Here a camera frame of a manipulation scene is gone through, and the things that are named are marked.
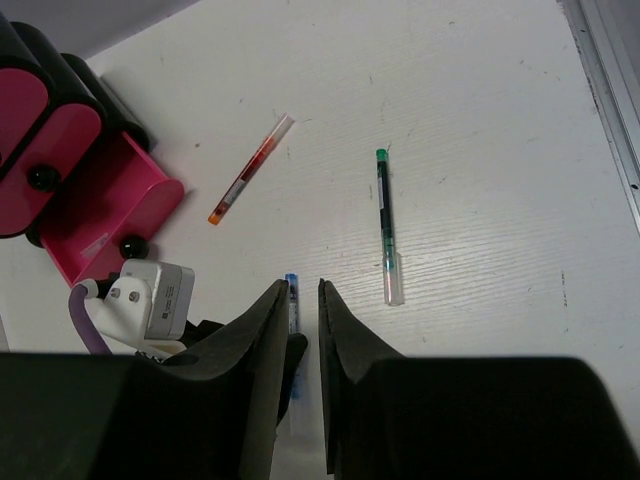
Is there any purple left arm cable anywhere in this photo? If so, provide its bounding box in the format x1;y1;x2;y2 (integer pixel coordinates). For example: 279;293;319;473
67;284;114;355

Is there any blue capped clear pen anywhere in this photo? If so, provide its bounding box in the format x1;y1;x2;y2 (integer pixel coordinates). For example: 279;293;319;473
285;273;307;438

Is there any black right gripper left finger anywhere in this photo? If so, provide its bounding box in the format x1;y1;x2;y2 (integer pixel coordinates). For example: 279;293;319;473
1;280;288;479

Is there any black pink drawer organizer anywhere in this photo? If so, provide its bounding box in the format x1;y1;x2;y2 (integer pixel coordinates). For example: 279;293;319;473
1;19;185;285

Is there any aluminium table edge rail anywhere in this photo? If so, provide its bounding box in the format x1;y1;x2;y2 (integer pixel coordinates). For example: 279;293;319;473
559;1;639;222

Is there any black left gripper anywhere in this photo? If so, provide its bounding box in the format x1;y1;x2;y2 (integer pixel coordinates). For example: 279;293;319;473
134;319;309;431

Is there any orange capped dark pen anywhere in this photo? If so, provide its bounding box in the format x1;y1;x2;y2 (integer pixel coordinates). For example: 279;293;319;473
208;114;295;226

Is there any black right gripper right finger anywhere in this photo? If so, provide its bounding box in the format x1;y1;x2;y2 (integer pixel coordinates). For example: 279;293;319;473
318;280;639;479

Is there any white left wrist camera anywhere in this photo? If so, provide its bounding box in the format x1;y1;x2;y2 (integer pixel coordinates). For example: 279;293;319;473
68;259;196;360

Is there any green capped clear pen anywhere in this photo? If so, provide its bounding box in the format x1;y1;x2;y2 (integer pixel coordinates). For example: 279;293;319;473
375;149;404;306

